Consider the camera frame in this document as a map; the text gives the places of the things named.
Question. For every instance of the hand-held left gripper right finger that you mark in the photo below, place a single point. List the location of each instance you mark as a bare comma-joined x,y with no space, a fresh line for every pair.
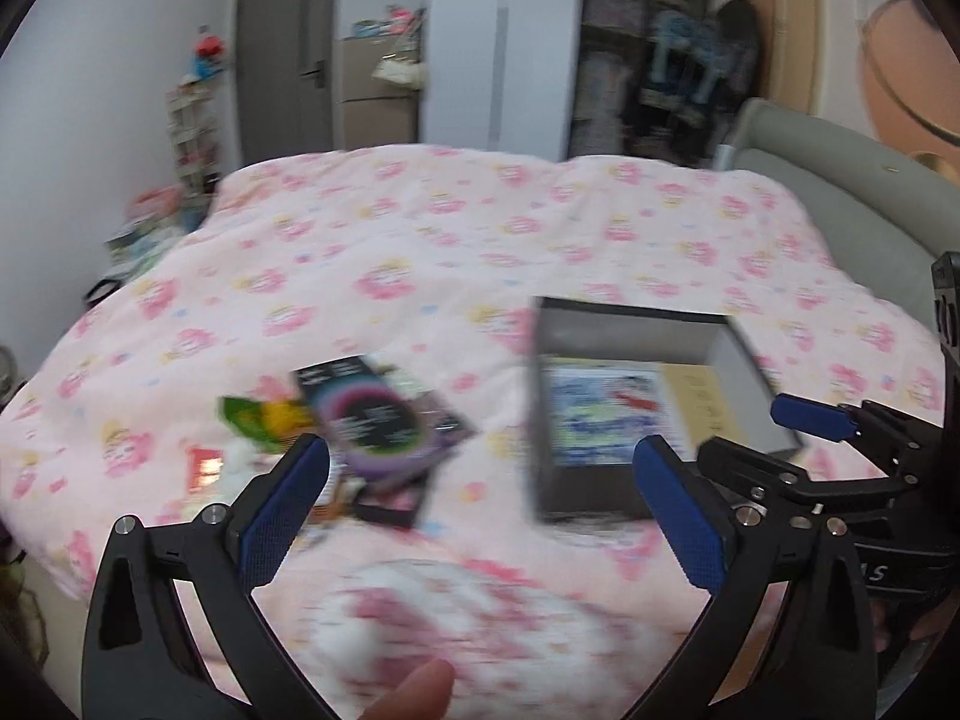
682,510

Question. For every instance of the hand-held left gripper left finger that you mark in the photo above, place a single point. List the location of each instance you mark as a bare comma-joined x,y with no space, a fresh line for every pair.
281,510

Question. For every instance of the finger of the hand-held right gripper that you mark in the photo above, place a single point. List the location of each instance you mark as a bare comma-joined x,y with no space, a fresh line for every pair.
750,465
799,414

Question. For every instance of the black cardboard box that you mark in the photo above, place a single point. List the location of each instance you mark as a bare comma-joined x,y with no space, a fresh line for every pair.
577,495

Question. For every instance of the person's left hand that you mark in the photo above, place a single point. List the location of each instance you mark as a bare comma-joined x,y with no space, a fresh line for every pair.
412,694

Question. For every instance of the pale yellow card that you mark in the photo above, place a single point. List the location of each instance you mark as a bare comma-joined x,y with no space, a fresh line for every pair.
697,397

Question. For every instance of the red packet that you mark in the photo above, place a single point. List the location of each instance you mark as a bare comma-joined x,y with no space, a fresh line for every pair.
204,469

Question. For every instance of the green snack packet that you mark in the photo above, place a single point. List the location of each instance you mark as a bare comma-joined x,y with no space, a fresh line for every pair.
240,416

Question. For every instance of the blue white picture book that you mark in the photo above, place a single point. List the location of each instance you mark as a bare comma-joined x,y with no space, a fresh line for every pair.
607,412

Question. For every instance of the grey padded headboard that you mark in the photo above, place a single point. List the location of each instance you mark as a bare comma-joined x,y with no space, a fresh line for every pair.
840,187

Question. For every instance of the pile of colourful boxes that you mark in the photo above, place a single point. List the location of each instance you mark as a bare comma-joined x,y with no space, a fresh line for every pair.
146,229

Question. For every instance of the pink printed blanket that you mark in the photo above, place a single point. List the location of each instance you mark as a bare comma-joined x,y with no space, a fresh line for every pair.
450,240

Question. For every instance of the white shelf rack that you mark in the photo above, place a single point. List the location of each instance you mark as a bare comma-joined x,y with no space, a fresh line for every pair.
196,150

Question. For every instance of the beige cabinet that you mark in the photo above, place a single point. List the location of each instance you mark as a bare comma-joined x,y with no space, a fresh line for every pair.
375,112

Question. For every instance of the white handbag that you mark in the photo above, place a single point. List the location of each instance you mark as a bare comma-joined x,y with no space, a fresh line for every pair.
396,71

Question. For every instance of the grey door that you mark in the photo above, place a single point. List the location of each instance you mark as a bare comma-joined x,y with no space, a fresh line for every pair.
277,52

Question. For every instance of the red blue plush toy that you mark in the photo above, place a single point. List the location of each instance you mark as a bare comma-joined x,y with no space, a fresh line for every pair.
210,56

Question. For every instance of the clutter on cabinet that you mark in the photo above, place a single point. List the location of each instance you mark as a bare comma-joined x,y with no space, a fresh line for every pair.
390,22

